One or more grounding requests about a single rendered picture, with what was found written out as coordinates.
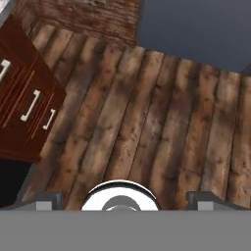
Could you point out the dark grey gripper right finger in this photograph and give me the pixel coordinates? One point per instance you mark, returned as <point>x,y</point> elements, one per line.
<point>196,198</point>

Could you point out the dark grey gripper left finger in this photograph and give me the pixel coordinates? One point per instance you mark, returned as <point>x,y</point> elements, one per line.
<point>49,198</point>

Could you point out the round white and black object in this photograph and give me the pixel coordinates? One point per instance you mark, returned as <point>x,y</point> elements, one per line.
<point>98,199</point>

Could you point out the dark red wooden drawer cabinet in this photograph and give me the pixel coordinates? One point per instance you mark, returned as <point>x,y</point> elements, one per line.
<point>19,78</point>

